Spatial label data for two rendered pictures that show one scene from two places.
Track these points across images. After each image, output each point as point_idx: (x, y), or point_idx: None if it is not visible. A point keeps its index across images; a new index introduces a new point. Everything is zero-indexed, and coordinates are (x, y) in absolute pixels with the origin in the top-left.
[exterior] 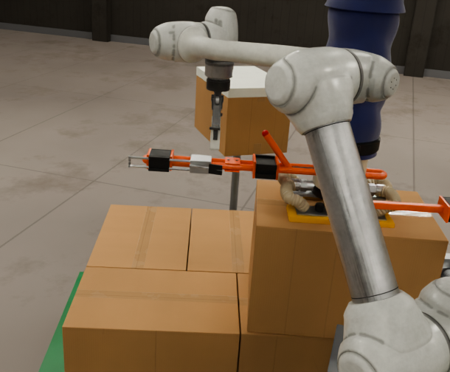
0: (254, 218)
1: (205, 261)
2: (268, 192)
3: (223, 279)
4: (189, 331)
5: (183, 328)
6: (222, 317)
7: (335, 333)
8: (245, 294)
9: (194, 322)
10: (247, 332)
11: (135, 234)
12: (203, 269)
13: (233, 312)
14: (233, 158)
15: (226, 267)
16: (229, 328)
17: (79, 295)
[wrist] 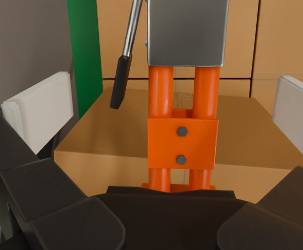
0: (243, 135)
1: (289, 28)
2: (237, 189)
3: (232, 57)
4: (97, 10)
5: (102, 1)
6: (133, 56)
7: None
8: (192, 89)
9: (117, 17)
10: (106, 88)
11: None
12: (264, 25)
13: (146, 71)
14: (204, 149)
15: (268, 62)
16: (112, 65)
17: None
